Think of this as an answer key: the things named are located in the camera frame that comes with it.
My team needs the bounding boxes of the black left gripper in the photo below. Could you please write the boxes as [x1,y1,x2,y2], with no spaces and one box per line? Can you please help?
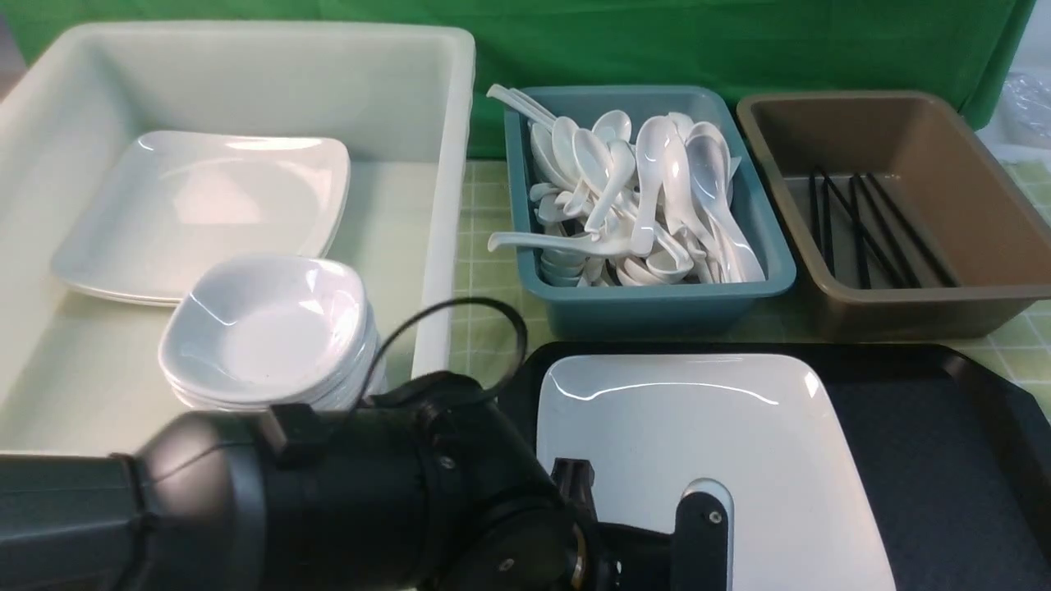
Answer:
[551,458,733,590]

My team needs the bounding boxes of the large white square plate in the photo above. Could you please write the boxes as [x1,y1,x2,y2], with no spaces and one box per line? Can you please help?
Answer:
[535,353,897,590]

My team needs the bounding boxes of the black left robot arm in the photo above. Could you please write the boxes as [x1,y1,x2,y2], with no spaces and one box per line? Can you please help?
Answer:
[2,373,731,590]

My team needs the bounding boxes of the black serving tray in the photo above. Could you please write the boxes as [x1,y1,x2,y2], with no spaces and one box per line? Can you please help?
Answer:
[499,343,1049,590]

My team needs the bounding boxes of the green checkered tablecloth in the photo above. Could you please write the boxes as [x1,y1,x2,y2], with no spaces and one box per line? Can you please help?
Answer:
[450,160,1050,407]

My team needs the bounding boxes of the teal plastic bin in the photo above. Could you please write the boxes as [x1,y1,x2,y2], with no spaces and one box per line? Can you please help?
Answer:
[516,85,796,341]

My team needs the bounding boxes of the pile of white spoons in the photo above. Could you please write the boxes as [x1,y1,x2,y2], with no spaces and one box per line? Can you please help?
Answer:
[487,84,766,287]

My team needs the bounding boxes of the black chopsticks in bin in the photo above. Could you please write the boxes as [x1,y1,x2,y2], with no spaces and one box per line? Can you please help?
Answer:
[807,165,960,291]

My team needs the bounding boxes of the brown plastic bin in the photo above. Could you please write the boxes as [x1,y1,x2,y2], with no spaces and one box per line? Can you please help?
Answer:
[737,90,1050,341]

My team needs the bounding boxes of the stack of white bowls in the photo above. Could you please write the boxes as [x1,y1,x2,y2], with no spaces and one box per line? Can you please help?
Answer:
[158,254,388,412]

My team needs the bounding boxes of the green backdrop cloth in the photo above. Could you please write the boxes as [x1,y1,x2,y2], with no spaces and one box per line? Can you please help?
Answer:
[2,1,1035,127]

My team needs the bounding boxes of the stacked white square plates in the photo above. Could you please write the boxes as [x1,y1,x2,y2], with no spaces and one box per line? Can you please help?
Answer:
[50,130,351,307]

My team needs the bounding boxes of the large white plastic tub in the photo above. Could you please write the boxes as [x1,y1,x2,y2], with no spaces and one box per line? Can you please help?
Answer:
[1,21,475,456]

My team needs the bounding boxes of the black cable loop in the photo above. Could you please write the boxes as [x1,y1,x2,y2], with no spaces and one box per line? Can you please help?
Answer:
[349,296,529,411]

